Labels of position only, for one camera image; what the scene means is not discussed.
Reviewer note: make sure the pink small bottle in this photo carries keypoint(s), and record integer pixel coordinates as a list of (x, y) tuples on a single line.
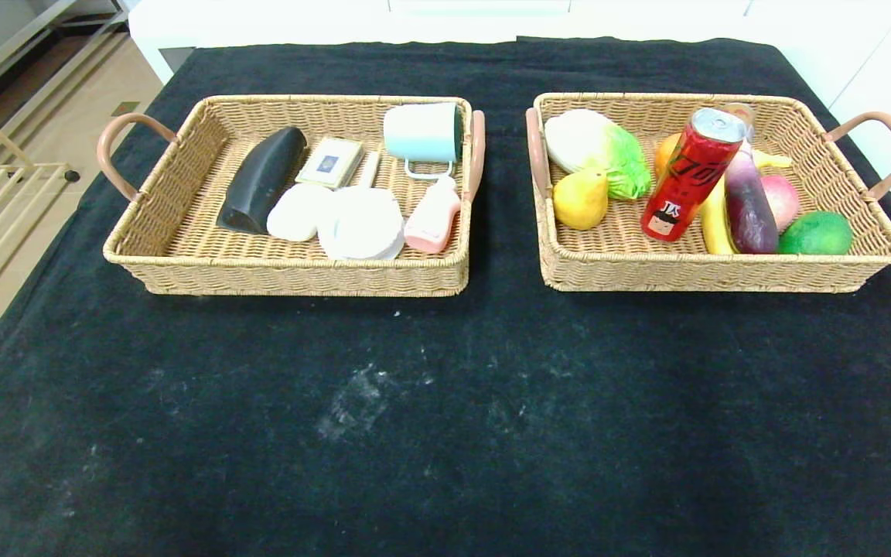
[(431, 220)]

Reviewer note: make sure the purple eggplant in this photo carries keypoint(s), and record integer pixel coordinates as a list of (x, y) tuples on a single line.
[(751, 210)]

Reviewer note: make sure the black felt table cloth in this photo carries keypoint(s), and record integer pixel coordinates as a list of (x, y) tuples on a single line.
[(492, 402)]

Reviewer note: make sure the yellow banana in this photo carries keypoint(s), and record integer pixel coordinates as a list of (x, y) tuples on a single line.
[(716, 226)]

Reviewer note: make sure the white round container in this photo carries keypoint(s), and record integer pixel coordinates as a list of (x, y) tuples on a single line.
[(364, 224)]

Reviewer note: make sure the yellow pear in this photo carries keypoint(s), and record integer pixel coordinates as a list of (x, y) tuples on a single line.
[(578, 204)]

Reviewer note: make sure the red apple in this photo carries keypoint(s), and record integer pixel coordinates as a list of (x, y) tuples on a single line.
[(786, 199)]

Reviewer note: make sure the black curved plastic object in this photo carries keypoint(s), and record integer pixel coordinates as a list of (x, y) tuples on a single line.
[(260, 182)]

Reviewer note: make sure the red cola can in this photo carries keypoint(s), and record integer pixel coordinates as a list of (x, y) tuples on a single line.
[(689, 179)]

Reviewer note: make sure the green mango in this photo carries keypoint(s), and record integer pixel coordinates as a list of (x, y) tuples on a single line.
[(813, 234)]

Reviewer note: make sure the wicker basket with food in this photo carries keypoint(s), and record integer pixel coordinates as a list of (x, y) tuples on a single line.
[(646, 263)]

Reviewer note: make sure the wicker basket with household items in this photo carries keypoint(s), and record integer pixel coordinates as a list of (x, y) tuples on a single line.
[(182, 224)]

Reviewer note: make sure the orange fruit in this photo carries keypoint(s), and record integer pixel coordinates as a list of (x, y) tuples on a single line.
[(666, 156)]

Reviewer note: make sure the white soap bar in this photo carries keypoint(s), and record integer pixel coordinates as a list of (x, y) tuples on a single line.
[(298, 213)]

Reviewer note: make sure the small white card box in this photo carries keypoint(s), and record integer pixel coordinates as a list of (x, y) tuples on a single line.
[(329, 161)]

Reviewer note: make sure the green white cabbage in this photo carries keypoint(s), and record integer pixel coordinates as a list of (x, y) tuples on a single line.
[(592, 152)]

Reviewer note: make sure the mint green cup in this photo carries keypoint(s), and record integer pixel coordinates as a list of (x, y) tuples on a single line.
[(418, 133)]

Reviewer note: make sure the grey metal shelf frame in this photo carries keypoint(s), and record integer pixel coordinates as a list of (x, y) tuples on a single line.
[(12, 46)]

